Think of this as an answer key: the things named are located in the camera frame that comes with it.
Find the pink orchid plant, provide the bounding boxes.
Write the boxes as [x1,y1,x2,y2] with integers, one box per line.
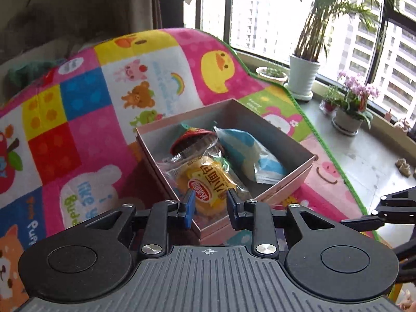
[336,70,381,131]

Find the tall white plant pot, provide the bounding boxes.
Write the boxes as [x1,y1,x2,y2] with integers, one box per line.
[283,54,321,102]

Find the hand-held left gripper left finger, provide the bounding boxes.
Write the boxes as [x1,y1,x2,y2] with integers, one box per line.
[86,190,197,257]

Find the low round plant pot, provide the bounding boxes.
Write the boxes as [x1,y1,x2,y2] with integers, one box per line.
[255,66,289,86]

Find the pink cardboard box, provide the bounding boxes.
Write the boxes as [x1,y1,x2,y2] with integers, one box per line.
[135,98,317,246]

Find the tall palm plant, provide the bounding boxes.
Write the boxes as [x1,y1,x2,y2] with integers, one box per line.
[294,0,404,63]

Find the colourful printed blanket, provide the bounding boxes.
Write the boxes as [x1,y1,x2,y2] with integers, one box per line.
[0,28,389,259]

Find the black window frame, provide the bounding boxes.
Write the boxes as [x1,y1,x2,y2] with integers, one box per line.
[194,0,416,125]

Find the bread bun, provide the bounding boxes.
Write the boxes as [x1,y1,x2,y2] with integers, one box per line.
[162,154,252,217]

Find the white orchid pot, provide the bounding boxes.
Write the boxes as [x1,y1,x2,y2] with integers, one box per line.
[331,107,365,136]

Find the grey stone windowsill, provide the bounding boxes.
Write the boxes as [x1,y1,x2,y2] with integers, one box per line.
[232,49,416,217]

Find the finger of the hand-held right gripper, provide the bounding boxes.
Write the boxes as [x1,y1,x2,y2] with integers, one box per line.
[392,240,416,284]
[340,187,416,233]

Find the red-topped brown cupcake packet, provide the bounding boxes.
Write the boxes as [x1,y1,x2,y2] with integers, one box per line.
[170,123,222,164]

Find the small plant in red glass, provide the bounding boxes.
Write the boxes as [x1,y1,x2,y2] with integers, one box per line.
[320,84,342,113]

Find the small beige figurine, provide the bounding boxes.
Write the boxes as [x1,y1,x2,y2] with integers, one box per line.
[394,158,413,177]

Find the blue and white snack packet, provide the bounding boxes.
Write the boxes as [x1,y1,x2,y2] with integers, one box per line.
[213,127,288,185]

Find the green cloth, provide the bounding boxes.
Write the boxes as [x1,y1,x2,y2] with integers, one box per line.
[8,59,66,87]

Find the beige curtain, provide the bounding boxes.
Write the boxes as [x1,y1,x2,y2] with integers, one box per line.
[128,0,164,35]

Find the small windowsill ornaments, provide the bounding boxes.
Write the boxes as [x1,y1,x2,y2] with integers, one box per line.
[384,111,411,133]

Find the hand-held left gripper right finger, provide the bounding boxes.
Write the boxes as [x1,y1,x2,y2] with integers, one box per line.
[226,188,342,257]

